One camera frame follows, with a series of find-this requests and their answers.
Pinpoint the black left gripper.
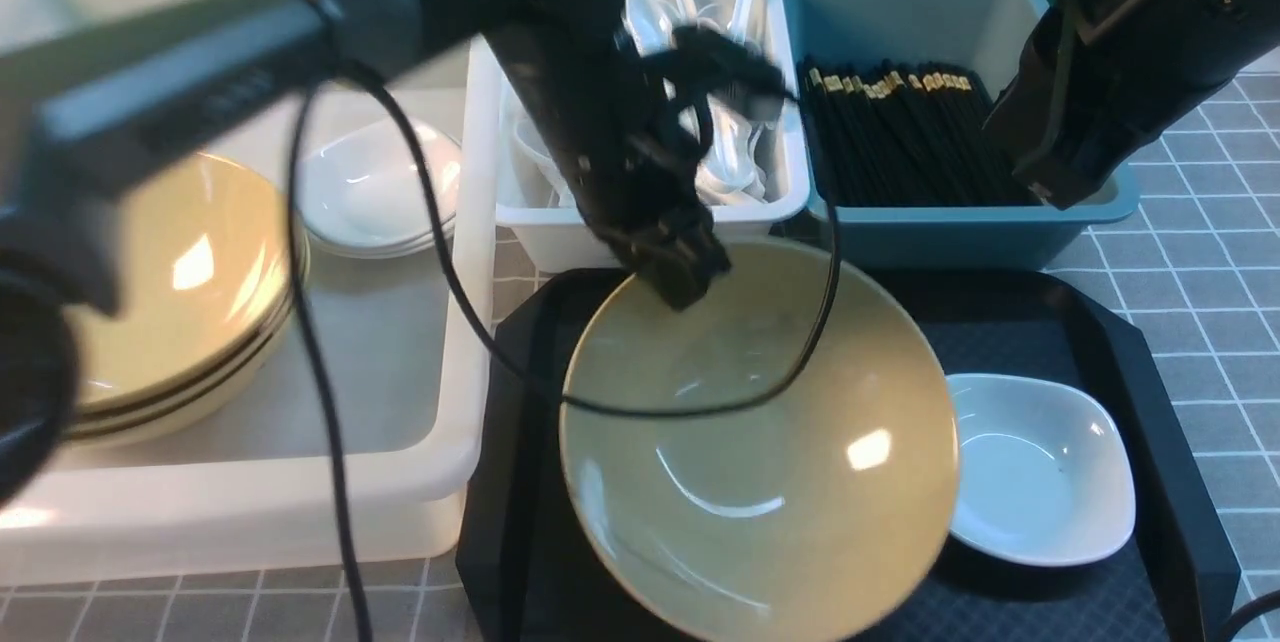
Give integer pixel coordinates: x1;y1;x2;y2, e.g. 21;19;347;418
484;12;791;311

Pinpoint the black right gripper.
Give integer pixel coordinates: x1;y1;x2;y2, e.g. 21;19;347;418
984;6;1201;210

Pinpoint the yellow noodle bowl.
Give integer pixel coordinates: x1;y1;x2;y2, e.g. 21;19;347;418
559;237;959;641

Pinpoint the white square sauce dish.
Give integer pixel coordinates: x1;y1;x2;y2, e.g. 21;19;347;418
947;373;1137;569

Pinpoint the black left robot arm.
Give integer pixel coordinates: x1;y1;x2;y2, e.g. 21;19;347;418
3;0;794;501

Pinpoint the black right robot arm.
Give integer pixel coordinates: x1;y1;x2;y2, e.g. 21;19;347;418
984;0;1279;208

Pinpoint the middle stacked yellow bowl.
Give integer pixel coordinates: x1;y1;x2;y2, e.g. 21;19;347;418
70;242;305;426

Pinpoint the stacked yellow bowl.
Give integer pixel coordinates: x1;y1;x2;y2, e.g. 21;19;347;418
70;242;305;426
72;153;289;411
65;257;311;448

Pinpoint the top stacked yellow bowl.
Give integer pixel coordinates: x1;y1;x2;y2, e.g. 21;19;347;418
72;153;289;411

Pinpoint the bottom stacked yellow bowl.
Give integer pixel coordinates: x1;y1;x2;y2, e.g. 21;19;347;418
65;257;311;448

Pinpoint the white spoon bin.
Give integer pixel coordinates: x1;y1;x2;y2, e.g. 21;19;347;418
468;0;812;272

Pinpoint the grey grid tablecloth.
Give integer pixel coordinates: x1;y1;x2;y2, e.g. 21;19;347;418
3;74;1277;641

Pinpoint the blue chopstick bin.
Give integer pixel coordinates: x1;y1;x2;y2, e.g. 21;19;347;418
783;0;1140;270

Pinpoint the bundle of black chopsticks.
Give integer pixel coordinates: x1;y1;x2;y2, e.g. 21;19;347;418
796;58;1038;208

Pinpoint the lower stacked white dish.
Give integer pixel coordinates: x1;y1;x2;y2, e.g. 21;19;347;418
296;215;436;260

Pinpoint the stacked white dish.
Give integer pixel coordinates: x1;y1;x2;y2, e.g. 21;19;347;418
300;121;433;228
296;215;436;260

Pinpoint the top stacked white dish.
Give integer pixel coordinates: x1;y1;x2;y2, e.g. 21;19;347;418
300;121;433;228

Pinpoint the black serving tray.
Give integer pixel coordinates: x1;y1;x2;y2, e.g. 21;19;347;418
456;270;1242;641

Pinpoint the large white plastic tub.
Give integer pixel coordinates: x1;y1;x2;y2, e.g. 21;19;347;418
3;0;486;586

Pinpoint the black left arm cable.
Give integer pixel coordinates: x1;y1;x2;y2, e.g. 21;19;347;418
285;58;842;642

